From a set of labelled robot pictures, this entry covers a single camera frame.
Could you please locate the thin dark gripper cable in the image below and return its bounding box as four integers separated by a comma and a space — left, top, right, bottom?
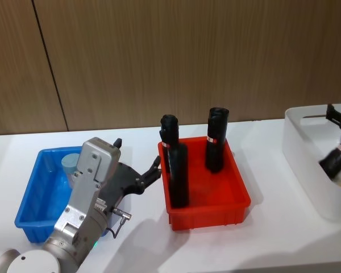
106, 208, 132, 240

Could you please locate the white plastic bin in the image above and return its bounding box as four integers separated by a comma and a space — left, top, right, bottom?
282, 102, 341, 223

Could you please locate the blue plastic bin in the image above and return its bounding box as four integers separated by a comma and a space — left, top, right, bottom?
14, 146, 109, 243

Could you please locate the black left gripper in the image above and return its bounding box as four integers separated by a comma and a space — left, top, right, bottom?
98, 138, 163, 212

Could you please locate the red plastic bin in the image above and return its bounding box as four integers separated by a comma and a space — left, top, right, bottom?
157, 136, 252, 232

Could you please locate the pale blue cylindrical container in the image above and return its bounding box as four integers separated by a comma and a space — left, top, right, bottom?
60, 153, 81, 192

